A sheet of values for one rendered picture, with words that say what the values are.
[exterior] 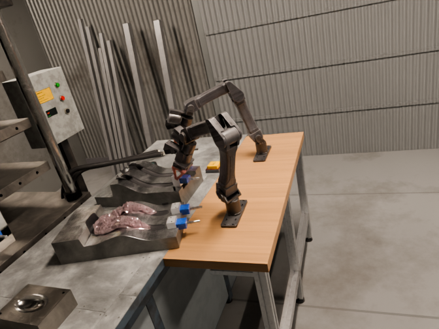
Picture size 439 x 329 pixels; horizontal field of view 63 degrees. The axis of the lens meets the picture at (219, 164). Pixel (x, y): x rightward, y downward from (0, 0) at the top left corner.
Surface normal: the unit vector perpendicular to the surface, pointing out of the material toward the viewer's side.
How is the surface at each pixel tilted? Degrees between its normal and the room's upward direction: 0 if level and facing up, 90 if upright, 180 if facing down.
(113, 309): 0
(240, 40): 90
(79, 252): 90
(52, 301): 0
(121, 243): 90
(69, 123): 90
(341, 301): 0
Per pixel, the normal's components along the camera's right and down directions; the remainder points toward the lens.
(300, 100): -0.30, 0.45
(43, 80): 0.92, -0.04
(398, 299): -0.20, -0.89
